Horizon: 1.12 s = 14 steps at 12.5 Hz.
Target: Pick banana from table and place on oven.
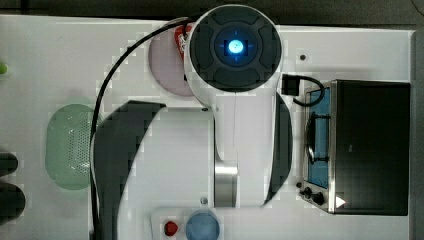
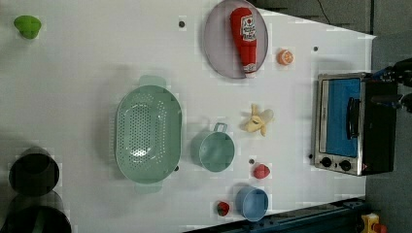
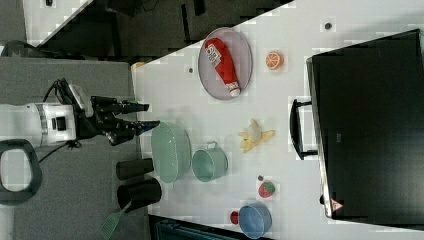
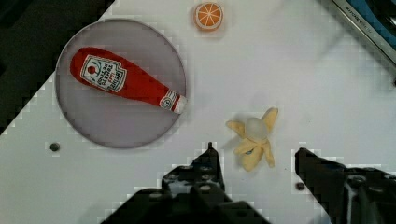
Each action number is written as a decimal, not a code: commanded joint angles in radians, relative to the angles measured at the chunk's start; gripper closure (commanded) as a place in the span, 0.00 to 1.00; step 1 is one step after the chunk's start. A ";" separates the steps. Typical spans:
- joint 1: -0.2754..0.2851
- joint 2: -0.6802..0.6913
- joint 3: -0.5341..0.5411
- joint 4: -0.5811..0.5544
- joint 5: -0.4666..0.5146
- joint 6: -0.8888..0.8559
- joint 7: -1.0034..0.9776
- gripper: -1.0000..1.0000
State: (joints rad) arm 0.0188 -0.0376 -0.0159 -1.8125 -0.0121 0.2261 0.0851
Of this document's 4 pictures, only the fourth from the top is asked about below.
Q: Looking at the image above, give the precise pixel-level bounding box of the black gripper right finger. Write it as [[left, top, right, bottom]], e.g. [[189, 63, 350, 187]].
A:
[[295, 147, 396, 224]]

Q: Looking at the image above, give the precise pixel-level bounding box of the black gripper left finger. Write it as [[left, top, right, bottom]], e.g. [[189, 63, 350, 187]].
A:
[[161, 142, 225, 197]]

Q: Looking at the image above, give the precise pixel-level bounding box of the yellow plush peeled banana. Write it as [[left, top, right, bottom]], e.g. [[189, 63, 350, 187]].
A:
[[226, 107, 278, 172]]

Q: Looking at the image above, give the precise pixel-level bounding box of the silver black toaster oven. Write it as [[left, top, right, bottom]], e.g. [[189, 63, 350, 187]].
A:
[[321, 0, 396, 66]]

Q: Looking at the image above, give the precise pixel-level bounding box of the grey round plate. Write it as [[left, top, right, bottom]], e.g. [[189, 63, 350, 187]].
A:
[[55, 19, 188, 148]]

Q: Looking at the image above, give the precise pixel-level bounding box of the red plush ketchup bottle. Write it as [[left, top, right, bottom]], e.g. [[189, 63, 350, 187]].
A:
[[69, 47, 188, 114]]

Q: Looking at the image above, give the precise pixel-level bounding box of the orange slice toy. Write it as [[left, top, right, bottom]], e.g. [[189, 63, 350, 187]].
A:
[[193, 2, 223, 32]]

